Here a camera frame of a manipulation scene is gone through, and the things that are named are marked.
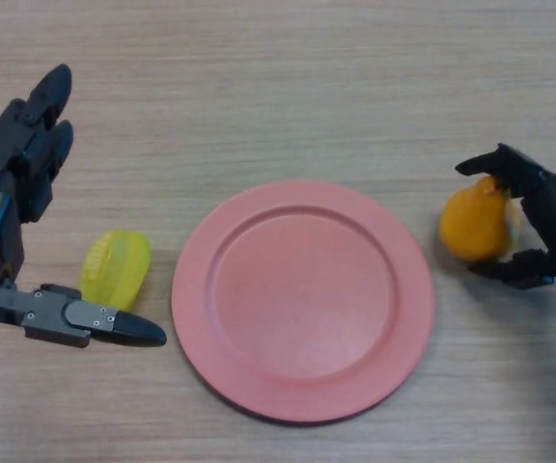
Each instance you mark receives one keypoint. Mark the pink round plate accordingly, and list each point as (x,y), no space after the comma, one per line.
(302,304)

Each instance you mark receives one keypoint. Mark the yellow starfruit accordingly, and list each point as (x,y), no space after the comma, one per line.
(116,265)

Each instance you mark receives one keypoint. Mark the yellow orange pear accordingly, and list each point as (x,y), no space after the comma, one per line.
(473,222)

